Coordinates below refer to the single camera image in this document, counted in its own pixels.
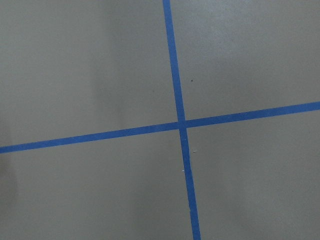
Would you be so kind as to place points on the blue tape lines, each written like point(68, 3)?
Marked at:
point(181, 125)

